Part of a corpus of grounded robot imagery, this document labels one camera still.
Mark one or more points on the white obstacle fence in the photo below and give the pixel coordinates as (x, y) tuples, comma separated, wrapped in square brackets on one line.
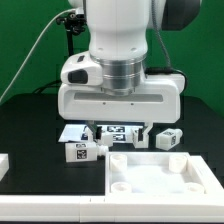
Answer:
[(118, 207)]

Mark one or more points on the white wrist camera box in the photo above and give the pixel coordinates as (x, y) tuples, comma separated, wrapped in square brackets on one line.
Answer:
[(80, 69)]

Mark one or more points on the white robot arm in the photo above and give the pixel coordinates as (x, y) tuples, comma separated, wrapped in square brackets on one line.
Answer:
[(109, 82)]

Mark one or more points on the paper sheet with tags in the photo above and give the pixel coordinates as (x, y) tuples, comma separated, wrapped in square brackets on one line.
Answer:
[(78, 133)]

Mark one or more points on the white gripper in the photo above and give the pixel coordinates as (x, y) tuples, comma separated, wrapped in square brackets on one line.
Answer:
[(155, 100)]

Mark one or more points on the black camera stand pole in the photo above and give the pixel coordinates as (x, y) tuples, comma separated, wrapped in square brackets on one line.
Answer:
[(74, 24)]

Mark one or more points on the white square table top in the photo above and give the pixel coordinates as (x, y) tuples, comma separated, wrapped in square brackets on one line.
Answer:
[(155, 173)]

